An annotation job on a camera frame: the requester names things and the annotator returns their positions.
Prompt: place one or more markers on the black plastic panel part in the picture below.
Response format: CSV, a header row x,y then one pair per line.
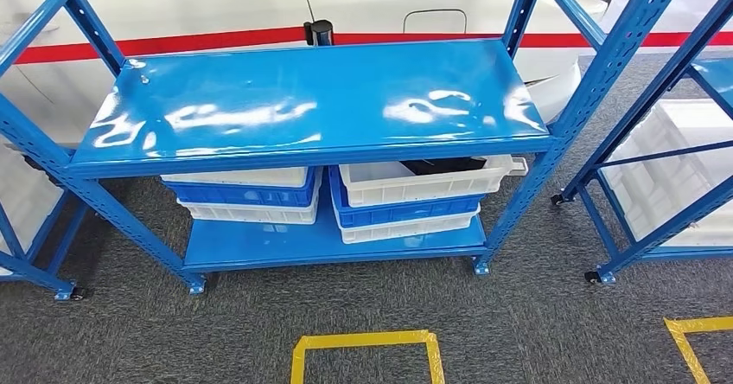
x,y
446,165

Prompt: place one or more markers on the white car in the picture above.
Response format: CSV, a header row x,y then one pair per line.
x,y
200,3

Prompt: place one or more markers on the black stanchion post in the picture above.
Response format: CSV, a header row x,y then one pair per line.
x,y
320,32

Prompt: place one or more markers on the black caster wheel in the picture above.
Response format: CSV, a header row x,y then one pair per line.
x,y
557,200
592,277

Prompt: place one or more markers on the red barrier belt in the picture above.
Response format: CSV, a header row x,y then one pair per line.
x,y
561,40
172,42

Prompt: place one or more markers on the yellow floor tape square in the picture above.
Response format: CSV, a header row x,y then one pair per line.
x,y
366,340
687,325

